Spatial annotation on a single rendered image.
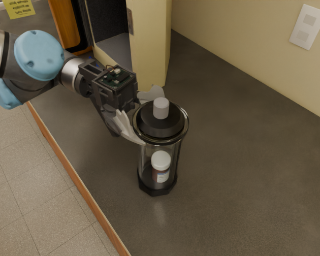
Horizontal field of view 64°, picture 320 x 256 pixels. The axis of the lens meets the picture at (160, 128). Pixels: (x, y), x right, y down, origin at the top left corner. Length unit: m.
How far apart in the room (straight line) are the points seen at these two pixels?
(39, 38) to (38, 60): 0.04
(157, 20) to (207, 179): 0.46
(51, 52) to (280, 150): 0.63
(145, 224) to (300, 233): 0.35
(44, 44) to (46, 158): 1.61
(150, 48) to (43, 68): 0.42
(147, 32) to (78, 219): 1.25
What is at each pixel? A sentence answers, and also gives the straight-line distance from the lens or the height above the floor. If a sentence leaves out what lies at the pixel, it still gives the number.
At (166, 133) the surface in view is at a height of 1.18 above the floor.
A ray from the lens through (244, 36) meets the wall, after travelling 1.04.
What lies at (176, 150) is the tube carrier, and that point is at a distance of 0.51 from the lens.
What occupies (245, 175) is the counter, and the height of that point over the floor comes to 0.94.
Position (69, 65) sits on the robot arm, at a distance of 0.59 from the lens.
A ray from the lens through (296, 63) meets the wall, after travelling 0.96.
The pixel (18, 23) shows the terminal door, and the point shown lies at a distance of 0.99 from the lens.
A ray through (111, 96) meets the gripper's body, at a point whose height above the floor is 1.20.
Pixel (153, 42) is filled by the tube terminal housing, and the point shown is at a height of 1.12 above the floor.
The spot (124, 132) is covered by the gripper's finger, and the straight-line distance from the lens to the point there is 0.49.
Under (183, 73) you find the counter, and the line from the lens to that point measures 0.99.
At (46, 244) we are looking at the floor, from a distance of 1.72.
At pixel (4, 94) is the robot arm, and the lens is 0.58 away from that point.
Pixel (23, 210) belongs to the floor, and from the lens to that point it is 1.87.
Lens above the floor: 1.52
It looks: 48 degrees down
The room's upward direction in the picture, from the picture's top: straight up
